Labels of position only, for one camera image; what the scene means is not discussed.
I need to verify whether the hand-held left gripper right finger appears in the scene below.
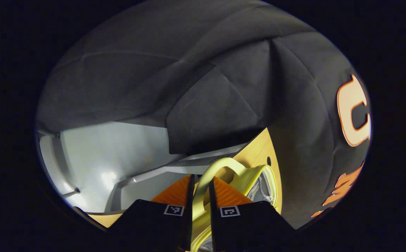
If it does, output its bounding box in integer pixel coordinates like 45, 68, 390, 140
208, 176, 296, 252

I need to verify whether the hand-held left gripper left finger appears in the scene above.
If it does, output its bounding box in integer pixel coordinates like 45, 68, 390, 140
108, 174, 195, 252

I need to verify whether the black backdrop cloth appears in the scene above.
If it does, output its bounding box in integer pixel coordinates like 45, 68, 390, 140
37, 0, 371, 230

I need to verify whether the grey metal frame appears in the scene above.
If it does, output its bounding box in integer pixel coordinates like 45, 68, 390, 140
105, 152, 249, 212

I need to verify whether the pale yellow suitcase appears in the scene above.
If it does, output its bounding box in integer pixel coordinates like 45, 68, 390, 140
191, 157, 280, 252

